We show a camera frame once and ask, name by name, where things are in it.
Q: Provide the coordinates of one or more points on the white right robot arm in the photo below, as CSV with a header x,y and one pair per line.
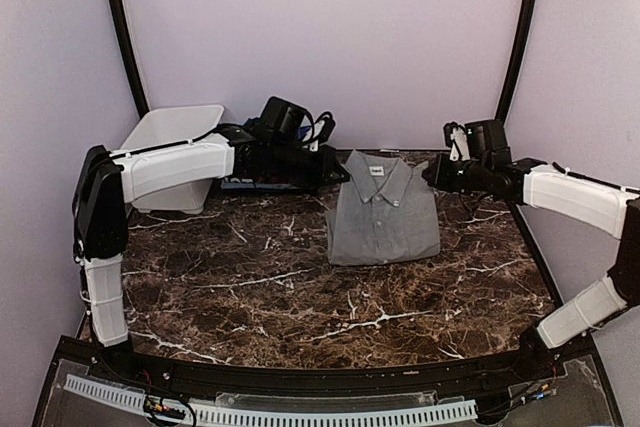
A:
x,y
479,160

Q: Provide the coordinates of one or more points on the white plastic bin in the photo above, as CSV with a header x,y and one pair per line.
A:
x,y
169,124

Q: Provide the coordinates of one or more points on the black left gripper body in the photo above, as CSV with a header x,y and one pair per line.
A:
x,y
310,173

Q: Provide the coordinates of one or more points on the black frame post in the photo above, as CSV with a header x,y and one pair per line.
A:
x,y
515,60
129,61

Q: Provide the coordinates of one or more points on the grey long sleeve shirt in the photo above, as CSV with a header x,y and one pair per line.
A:
x,y
386,213

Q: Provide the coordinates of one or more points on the right black frame post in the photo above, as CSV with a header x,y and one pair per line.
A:
x,y
515,60

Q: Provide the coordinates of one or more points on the left black frame post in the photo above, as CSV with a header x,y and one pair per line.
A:
x,y
129,61

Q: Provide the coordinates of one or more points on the black front rail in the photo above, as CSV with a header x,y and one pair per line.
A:
x,y
482,376

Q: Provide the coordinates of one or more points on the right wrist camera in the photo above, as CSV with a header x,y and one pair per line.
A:
x,y
455,135

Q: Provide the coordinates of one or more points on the white slotted cable duct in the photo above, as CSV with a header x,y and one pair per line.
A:
x,y
259,410

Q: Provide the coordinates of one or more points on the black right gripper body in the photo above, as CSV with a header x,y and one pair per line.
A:
x,y
457,180

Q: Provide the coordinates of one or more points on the light blue folded shirt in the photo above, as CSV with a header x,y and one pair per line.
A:
x,y
262,187

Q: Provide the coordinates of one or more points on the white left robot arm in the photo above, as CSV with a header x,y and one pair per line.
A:
x,y
284,143

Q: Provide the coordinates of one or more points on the blue plaid folded shirt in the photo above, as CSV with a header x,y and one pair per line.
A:
x,y
289,131

